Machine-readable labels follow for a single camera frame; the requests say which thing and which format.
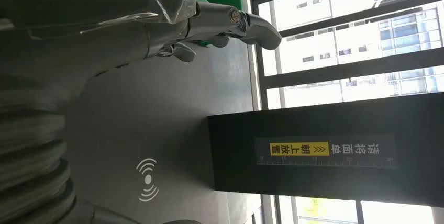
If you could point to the dark window frame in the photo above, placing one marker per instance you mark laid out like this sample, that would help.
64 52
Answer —
347 69

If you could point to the white building outside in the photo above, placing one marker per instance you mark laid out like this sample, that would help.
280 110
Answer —
305 52

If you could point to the yellow and black scanner label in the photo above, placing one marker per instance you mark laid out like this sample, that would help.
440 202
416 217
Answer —
298 149

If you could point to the black inbound scanner machine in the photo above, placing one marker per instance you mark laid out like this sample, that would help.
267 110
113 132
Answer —
156 129

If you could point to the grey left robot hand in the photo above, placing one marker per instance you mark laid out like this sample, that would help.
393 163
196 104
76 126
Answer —
86 24

